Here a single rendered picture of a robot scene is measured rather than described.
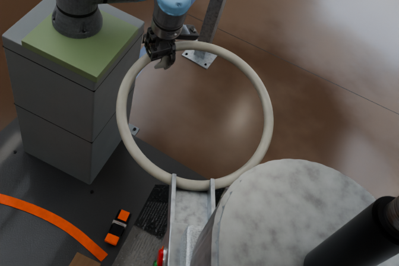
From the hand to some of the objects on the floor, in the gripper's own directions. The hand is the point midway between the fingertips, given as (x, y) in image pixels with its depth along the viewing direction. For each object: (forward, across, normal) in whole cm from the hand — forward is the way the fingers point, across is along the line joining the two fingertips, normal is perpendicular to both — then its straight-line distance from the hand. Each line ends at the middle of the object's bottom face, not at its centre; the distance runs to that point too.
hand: (163, 59), depth 143 cm
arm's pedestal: (+108, -18, -28) cm, 114 cm away
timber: (+88, +55, -57) cm, 118 cm away
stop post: (+128, -55, +71) cm, 157 cm away
